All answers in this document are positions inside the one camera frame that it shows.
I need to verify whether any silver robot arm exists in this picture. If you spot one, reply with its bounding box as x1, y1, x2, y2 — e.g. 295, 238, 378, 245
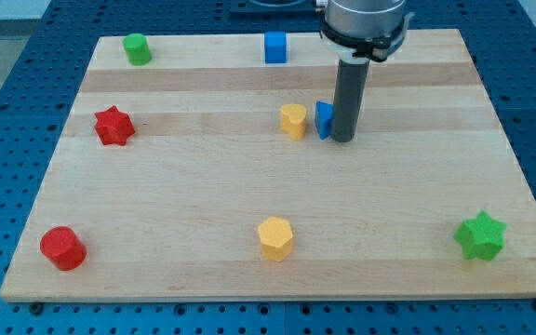
315, 0, 414, 64

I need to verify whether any yellow heart block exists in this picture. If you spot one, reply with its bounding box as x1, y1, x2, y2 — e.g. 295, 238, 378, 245
280, 103, 307, 141

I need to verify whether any red star block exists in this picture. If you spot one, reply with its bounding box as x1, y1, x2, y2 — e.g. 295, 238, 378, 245
95, 105, 136, 146

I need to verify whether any green star block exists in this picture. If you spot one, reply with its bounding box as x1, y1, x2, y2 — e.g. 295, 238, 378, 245
453, 210, 507, 261

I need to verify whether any yellow hexagon block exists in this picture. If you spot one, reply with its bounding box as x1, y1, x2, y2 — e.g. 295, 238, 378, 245
258, 217, 294, 261

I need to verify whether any wooden board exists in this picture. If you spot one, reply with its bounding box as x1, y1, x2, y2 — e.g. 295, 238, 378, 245
0, 29, 536, 302

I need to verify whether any blue triangular block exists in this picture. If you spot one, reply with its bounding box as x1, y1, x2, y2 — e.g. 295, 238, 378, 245
315, 101, 334, 140

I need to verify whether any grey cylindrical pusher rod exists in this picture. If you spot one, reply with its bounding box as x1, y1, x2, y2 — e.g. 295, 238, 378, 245
330, 60, 369, 142

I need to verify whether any blue cube block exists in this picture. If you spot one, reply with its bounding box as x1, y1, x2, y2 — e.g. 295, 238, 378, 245
263, 32, 288, 64

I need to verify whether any green cylinder block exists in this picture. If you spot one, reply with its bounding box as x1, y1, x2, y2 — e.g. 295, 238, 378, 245
122, 33, 152, 66

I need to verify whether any red cylinder block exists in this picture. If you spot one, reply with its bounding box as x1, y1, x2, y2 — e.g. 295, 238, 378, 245
39, 226, 87, 271

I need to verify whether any blue perforated table plate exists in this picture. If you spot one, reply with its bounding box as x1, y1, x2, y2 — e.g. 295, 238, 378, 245
0, 0, 536, 334

